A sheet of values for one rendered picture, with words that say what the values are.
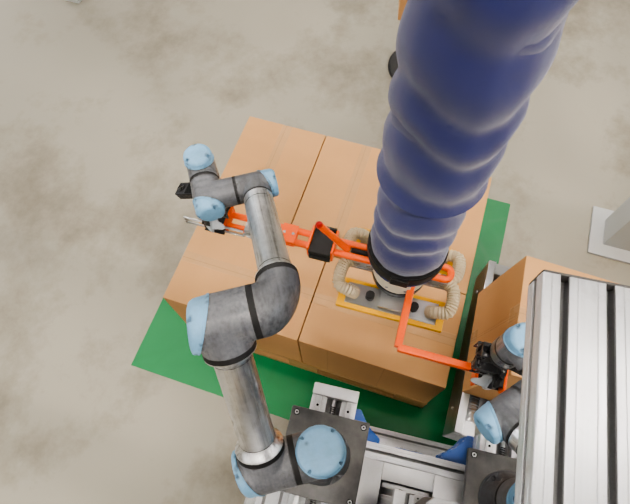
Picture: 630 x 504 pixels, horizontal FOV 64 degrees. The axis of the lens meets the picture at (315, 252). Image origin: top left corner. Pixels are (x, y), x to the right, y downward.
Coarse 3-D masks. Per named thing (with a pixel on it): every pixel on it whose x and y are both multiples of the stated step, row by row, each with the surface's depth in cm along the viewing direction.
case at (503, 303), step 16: (528, 256) 163; (512, 272) 170; (528, 272) 161; (576, 272) 162; (496, 288) 181; (512, 288) 166; (480, 304) 193; (496, 304) 176; (512, 304) 162; (480, 320) 187; (496, 320) 172; (512, 320) 158; (480, 336) 182; (496, 336) 167; (464, 384) 184; (512, 384) 156
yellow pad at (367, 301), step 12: (360, 288) 161; (372, 288) 161; (336, 300) 160; (348, 300) 159; (360, 300) 159; (372, 300) 159; (420, 300) 159; (432, 300) 159; (372, 312) 158; (384, 312) 158; (396, 312) 157; (420, 312) 157; (408, 324) 157; (420, 324) 156; (432, 324) 155
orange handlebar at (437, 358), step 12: (240, 216) 160; (240, 228) 158; (288, 228) 157; (300, 228) 158; (288, 240) 155; (300, 240) 156; (348, 240) 156; (336, 252) 154; (348, 252) 154; (444, 264) 151; (444, 276) 150; (408, 300) 147; (408, 312) 145; (396, 336) 143; (408, 348) 141; (432, 360) 140; (444, 360) 139; (456, 360) 139
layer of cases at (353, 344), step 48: (240, 144) 241; (288, 144) 241; (336, 144) 240; (288, 192) 229; (336, 192) 229; (192, 240) 220; (240, 240) 220; (192, 288) 211; (432, 288) 208; (288, 336) 201; (336, 336) 201; (384, 336) 200; (432, 336) 200; (384, 384) 221; (432, 384) 193
